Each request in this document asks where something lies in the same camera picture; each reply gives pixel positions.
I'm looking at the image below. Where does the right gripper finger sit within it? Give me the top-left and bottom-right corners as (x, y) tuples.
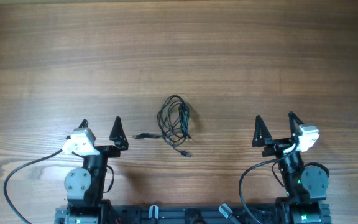
(288, 111), (304, 136)
(252, 115), (273, 147)

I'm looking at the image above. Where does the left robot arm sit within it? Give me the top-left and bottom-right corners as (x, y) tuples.
(54, 116), (129, 224)

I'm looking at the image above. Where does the right camera black cable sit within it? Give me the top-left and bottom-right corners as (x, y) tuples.
(238, 141), (300, 224)

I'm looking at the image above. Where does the left camera black cable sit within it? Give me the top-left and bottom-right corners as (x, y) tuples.
(3, 148), (63, 224)

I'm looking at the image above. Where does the camera black cable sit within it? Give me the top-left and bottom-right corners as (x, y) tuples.
(238, 141), (300, 224)
(3, 148), (63, 224)

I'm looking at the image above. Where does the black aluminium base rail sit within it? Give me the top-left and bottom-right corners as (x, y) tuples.
(54, 203), (332, 224)

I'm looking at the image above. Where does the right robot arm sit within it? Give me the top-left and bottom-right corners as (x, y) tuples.
(252, 112), (332, 223)

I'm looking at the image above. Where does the black USB cable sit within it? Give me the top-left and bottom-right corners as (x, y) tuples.
(132, 102), (193, 158)

